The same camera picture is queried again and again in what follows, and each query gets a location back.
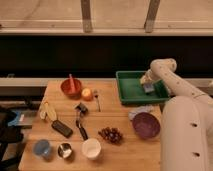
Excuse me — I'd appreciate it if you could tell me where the red spoon in bowl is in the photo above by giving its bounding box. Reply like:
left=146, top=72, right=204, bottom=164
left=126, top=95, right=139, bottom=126
left=69, top=74, right=75, bottom=93

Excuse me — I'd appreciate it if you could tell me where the black dish brush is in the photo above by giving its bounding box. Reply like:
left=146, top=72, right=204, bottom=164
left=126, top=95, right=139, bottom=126
left=75, top=103, right=88, bottom=140

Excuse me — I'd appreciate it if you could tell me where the small metal cup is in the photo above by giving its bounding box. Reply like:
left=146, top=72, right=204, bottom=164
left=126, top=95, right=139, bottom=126
left=58, top=143, right=73, bottom=159

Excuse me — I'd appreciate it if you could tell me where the green plastic tray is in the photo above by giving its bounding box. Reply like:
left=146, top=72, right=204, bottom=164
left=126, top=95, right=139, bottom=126
left=116, top=71, right=170, bottom=105

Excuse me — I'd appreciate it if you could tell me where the light purple cloth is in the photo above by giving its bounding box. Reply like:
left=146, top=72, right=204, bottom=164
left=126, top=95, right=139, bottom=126
left=128, top=105, right=154, bottom=121

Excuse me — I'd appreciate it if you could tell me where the banana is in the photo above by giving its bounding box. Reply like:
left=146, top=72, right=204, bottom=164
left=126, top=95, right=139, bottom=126
left=39, top=102, right=57, bottom=121

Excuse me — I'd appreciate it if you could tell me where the red bowl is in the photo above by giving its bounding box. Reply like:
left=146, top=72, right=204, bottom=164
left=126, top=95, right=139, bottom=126
left=61, top=78, right=82, bottom=98

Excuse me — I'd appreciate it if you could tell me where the black object at left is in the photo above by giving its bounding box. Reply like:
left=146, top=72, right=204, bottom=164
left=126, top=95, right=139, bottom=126
left=0, top=106, right=24, bottom=171

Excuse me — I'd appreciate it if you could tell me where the bunch of dark grapes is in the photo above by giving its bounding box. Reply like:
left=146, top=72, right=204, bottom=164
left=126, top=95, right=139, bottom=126
left=98, top=127, right=123, bottom=144

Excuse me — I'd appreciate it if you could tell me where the white cup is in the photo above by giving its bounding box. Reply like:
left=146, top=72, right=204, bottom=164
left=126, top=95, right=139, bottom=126
left=82, top=138, right=101, bottom=160

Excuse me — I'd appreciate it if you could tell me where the purple bowl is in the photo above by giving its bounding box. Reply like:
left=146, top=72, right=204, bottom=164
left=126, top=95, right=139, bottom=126
left=132, top=112, right=160, bottom=139

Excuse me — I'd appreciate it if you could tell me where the metal fork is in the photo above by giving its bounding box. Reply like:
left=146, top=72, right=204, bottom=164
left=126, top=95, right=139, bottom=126
left=93, top=90, right=101, bottom=112

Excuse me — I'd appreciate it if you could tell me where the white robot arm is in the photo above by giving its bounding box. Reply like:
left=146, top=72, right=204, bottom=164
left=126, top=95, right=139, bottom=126
left=140, top=58, right=213, bottom=171

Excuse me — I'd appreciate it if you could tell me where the black rectangular block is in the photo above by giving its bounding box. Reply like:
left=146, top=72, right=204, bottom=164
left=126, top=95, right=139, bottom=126
left=51, top=120, right=73, bottom=138

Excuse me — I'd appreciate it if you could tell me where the blue sponge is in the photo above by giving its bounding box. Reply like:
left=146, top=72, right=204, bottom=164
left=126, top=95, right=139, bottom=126
left=143, top=84, right=155, bottom=94

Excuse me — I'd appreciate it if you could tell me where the blue plastic cup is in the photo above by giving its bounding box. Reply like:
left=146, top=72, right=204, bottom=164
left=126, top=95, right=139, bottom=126
left=33, top=139, right=51, bottom=158

